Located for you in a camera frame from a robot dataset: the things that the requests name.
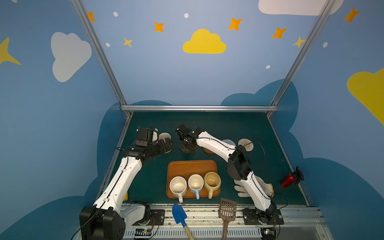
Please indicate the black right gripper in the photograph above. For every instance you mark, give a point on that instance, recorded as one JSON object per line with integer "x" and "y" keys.
{"x": 186, "y": 142}

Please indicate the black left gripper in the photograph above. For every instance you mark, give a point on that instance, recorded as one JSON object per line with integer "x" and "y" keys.
{"x": 163, "y": 145}

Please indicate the black mug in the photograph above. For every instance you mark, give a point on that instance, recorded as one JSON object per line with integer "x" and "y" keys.
{"x": 188, "y": 148}

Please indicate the white purple mug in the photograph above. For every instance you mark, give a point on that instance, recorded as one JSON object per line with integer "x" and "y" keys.
{"x": 165, "y": 137}

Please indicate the grey white woven coaster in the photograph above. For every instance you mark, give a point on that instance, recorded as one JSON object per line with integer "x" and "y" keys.
{"x": 229, "y": 142}

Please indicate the white cream mug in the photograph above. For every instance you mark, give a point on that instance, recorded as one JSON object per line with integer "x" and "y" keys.
{"x": 178, "y": 187}

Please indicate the beige spiral woven coaster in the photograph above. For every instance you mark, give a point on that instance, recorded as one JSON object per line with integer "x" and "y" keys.
{"x": 247, "y": 144}

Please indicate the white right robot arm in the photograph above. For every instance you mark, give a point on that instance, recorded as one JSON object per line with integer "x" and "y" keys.
{"x": 239, "y": 168}

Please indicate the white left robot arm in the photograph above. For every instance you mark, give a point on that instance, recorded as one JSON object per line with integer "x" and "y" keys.
{"x": 102, "y": 221}

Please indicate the orange rectangular serving tray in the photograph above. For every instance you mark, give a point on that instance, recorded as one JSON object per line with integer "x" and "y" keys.
{"x": 186, "y": 169}

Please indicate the white light-blue mug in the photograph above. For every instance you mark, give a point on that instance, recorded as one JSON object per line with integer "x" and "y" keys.
{"x": 196, "y": 184}

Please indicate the beige yellow mug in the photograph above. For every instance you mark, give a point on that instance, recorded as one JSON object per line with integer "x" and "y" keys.
{"x": 212, "y": 183}

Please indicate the blue toy shovel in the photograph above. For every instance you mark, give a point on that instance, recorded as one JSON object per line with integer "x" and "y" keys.
{"x": 180, "y": 217}

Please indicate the left green circuit board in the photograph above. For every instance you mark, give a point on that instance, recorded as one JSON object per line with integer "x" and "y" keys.
{"x": 145, "y": 233}

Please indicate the green circuit board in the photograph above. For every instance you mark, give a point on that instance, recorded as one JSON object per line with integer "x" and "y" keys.
{"x": 145, "y": 233}
{"x": 268, "y": 234}

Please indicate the brown slotted spatula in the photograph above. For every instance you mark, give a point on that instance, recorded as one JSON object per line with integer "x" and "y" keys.
{"x": 227, "y": 212}

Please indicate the white knitted work glove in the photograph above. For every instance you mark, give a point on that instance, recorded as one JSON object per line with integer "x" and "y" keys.
{"x": 242, "y": 192}

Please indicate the red emergency stop button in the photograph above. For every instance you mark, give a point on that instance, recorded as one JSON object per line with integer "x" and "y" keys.
{"x": 293, "y": 178}

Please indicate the right green circuit board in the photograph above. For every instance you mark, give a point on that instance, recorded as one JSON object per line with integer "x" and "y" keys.
{"x": 268, "y": 234}

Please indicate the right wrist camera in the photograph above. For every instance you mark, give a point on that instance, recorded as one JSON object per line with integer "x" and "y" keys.
{"x": 183, "y": 131}

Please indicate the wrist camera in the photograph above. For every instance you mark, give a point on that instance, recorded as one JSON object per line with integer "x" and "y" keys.
{"x": 183, "y": 131}
{"x": 148, "y": 135}

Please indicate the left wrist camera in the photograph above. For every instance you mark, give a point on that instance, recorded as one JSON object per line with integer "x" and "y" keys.
{"x": 148, "y": 135}

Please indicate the horizontal aluminium frame rail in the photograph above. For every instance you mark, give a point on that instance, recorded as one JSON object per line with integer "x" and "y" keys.
{"x": 158, "y": 108}

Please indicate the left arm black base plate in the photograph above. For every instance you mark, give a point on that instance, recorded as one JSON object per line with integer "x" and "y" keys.
{"x": 153, "y": 217}

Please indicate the left aluminium frame post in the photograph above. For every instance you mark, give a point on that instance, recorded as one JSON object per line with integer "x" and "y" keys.
{"x": 87, "y": 24}

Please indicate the aluminium frame post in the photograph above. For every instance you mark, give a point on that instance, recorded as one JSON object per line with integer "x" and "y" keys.
{"x": 304, "y": 50}
{"x": 87, "y": 24}

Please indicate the front aluminium rail bed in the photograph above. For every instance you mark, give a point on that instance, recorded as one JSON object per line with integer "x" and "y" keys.
{"x": 300, "y": 223}

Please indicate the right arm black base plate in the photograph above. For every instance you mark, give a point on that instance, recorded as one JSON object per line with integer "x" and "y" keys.
{"x": 257, "y": 217}

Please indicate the right aluminium frame post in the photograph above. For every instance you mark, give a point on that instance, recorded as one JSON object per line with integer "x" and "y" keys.
{"x": 304, "y": 50}

